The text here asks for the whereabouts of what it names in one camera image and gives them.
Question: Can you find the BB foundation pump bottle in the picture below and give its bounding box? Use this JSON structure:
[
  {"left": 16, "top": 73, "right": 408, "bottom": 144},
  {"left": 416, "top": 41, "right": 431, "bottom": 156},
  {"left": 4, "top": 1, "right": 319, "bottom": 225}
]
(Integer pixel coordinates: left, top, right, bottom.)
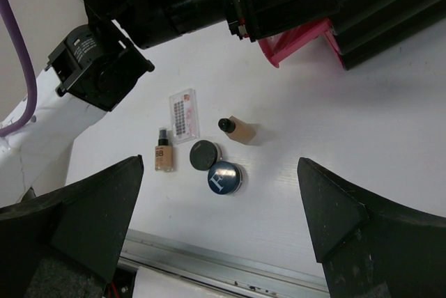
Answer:
[{"left": 155, "top": 128, "right": 174, "bottom": 173}]

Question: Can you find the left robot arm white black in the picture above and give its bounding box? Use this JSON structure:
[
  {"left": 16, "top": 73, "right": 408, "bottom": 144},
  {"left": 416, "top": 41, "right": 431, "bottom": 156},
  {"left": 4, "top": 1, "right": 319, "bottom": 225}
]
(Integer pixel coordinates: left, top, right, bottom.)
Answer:
[{"left": 1, "top": 0, "right": 340, "bottom": 206}]

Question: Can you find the black drawer organizer case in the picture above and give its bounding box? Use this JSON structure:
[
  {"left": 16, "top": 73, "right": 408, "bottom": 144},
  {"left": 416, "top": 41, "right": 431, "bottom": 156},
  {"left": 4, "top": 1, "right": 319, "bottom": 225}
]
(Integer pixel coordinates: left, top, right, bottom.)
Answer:
[{"left": 306, "top": 0, "right": 446, "bottom": 71}]

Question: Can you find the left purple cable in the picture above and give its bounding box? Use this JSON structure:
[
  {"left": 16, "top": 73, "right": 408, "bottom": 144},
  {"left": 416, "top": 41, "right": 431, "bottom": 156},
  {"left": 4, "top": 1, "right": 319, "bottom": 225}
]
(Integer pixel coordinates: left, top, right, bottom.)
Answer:
[{"left": 0, "top": 0, "right": 38, "bottom": 139}]

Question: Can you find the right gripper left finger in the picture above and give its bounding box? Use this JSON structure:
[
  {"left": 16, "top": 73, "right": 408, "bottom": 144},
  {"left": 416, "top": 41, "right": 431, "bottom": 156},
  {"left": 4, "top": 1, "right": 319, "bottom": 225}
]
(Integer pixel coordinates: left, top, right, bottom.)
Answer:
[{"left": 1, "top": 155, "right": 144, "bottom": 297}]

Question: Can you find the pink top drawer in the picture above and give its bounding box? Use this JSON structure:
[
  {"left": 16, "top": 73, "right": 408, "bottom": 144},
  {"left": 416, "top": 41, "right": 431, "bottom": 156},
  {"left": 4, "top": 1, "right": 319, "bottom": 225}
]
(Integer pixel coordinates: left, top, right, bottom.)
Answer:
[{"left": 259, "top": 18, "right": 332, "bottom": 68}]

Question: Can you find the black lid powder jar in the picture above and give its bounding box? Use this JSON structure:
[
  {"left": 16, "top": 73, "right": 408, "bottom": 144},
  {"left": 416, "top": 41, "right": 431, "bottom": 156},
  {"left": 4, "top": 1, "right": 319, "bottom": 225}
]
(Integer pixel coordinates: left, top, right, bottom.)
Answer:
[{"left": 190, "top": 140, "right": 222, "bottom": 171}]

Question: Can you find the square foundation bottle black cap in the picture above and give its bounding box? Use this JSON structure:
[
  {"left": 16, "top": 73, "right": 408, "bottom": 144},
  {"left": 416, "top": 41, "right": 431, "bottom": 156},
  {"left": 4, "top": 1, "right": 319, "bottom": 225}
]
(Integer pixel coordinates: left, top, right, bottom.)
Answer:
[{"left": 218, "top": 116, "right": 256, "bottom": 145}]

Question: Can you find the aluminium front rail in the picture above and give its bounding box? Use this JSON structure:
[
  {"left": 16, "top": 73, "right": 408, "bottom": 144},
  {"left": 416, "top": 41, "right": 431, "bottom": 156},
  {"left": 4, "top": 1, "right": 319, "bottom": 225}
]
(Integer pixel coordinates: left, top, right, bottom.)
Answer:
[{"left": 120, "top": 230, "right": 330, "bottom": 297}]

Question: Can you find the blue lid F powder jar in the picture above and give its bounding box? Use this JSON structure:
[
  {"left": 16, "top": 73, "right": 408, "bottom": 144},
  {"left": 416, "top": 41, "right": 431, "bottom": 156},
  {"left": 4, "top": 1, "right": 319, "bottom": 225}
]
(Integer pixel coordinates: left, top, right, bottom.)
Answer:
[{"left": 207, "top": 161, "right": 244, "bottom": 196}]

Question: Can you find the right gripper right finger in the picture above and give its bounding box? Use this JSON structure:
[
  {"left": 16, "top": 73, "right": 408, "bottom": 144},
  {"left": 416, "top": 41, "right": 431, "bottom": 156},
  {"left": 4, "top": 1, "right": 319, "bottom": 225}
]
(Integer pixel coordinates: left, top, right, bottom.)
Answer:
[{"left": 297, "top": 157, "right": 445, "bottom": 297}]

